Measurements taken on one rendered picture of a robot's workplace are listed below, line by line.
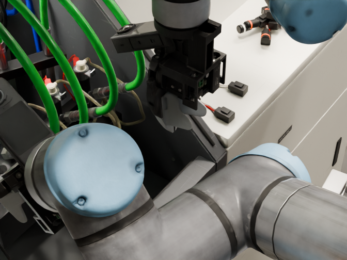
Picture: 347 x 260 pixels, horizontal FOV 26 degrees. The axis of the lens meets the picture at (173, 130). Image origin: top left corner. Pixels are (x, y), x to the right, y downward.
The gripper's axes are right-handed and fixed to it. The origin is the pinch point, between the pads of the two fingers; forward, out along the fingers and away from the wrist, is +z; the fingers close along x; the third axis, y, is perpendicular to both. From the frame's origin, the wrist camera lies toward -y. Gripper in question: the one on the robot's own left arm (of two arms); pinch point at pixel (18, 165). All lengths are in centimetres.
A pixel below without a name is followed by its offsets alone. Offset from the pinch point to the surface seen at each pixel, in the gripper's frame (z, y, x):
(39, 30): 15.7, -12.7, 17.1
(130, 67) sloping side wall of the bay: 41, 1, 34
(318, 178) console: 92, 60, 76
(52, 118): 12.3, -1.5, 9.7
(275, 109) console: 47, 27, 56
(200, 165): 39, 23, 32
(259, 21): 53, 11, 68
